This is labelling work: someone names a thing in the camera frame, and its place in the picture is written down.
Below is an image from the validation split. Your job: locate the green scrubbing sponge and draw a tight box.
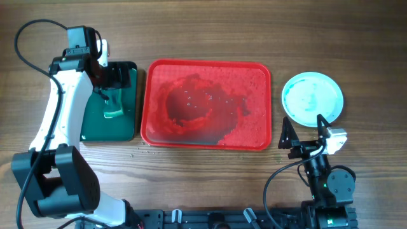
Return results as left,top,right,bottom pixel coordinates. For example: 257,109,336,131
103,89,124,119

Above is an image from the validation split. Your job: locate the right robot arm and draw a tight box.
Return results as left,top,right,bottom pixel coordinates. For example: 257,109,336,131
271,114,358,228

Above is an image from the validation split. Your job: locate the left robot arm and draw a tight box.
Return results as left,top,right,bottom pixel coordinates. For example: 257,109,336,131
11,43,143,228

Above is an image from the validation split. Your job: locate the white plate tray corner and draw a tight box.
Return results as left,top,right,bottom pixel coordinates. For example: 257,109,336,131
281,72,344,128

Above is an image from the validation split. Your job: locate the red plastic tray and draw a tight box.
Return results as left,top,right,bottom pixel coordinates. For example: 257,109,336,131
140,59,272,151

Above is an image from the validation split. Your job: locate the black tray with green liquid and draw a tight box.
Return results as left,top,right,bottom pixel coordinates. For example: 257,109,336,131
80,62,137,142

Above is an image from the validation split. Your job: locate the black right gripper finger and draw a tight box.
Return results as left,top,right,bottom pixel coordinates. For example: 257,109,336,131
278,117,300,149
317,114,331,139

